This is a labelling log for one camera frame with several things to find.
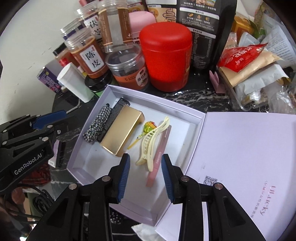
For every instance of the purple small carton box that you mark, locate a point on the purple small carton box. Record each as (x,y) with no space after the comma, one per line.
(59,151)

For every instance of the pink round container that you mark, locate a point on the pink round container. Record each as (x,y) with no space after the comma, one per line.
(139,20)

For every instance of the purple drink can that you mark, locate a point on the purple drink can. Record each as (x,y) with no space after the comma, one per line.
(48,78)

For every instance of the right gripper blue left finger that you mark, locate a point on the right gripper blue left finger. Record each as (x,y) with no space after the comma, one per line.
(124,169)

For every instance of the white label herb jar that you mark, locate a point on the white label herb jar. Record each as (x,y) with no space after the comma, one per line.
(89,15)

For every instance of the pink lip gloss tube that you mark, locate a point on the pink lip gloss tube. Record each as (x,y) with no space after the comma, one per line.
(158,156)

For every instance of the orange peel jar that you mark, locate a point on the orange peel jar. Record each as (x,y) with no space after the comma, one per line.
(86,50)

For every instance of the green yellow lollipop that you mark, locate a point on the green yellow lollipop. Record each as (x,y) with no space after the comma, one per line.
(148,126)

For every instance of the red round canister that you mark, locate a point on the red round canister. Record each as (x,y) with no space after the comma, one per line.
(167,49)

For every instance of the dark purple label jar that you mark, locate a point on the dark purple label jar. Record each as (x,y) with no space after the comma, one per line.
(72,28)

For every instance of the white cylindrical bottle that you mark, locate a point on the white cylindrical bottle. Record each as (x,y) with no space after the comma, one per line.
(73,80)

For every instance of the operator hand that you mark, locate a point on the operator hand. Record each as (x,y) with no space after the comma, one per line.
(14,201)

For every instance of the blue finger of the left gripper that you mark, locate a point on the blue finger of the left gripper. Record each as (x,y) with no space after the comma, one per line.
(47,119)

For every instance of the red spice jar black lid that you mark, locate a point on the red spice jar black lid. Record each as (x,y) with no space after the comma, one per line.
(64,57)

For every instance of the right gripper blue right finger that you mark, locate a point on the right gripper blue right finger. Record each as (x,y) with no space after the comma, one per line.
(168,174)

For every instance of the green black jar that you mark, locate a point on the green black jar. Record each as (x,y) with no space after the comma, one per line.
(98,85)

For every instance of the black white checkered scrunchie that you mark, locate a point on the black white checkered scrunchie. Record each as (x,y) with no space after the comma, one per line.
(97,125)

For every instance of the red plaid cloth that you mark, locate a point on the red plaid cloth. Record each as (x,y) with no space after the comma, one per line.
(39,176)

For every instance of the short clear jar red label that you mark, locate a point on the short clear jar red label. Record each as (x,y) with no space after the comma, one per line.
(128,67)

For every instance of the gold rectangular box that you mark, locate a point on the gold rectangular box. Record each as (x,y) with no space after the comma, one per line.
(121,130)

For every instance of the black snack pouch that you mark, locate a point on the black snack pouch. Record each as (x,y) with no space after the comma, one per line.
(210,23)

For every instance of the cream hair claw clip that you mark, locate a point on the cream hair claw clip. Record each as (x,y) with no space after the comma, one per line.
(147,147)

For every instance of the red snack sachet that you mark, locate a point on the red snack sachet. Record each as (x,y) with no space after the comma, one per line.
(238,58)

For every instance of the brown label tall jar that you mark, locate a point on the brown label tall jar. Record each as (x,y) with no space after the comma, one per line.
(115,25)

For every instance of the smartphone in clear case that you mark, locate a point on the smartphone in clear case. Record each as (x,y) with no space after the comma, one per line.
(71,104)

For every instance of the lavender open gift box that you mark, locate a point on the lavender open gift box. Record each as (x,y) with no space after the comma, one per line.
(252,154)

